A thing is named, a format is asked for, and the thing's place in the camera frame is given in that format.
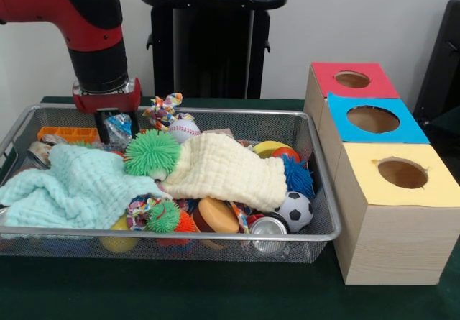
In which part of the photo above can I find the wooden box with three holes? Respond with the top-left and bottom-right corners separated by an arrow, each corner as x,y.
303,60 -> 460,285

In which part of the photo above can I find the dark green tablecloth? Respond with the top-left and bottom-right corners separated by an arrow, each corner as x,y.
0,96 -> 460,320

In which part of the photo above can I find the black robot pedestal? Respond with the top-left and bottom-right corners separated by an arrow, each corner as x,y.
138,0 -> 288,100

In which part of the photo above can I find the shallow metal mesh bin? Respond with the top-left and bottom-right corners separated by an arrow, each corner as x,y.
0,103 -> 342,265

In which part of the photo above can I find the blue spiky ball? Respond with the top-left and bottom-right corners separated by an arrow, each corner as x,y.
282,154 -> 316,199

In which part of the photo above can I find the cream waffle cloth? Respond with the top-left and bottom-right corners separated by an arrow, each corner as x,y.
157,132 -> 288,213

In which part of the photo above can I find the mint green waffle cloth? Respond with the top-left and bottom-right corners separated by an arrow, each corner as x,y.
0,143 -> 170,230

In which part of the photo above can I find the orange plastic block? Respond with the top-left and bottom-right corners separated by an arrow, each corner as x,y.
37,126 -> 101,143

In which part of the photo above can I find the silver drink can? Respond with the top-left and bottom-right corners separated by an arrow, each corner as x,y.
249,216 -> 290,237

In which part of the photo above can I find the crushed clear plastic bottle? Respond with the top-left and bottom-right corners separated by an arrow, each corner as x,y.
104,113 -> 136,149

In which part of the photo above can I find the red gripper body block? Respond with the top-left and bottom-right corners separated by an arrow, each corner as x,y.
71,78 -> 142,114

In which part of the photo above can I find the black stand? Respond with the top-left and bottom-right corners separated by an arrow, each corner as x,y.
413,0 -> 460,119

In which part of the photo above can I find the large green spiky eyed toy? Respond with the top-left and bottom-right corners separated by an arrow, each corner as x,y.
123,129 -> 183,181

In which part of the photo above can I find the white baseball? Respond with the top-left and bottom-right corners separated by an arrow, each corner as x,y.
167,119 -> 201,144

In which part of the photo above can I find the black white soccer ball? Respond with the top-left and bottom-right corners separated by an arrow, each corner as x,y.
276,191 -> 314,234

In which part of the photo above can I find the small green spiky toy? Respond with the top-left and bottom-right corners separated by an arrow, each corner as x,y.
145,200 -> 182,234

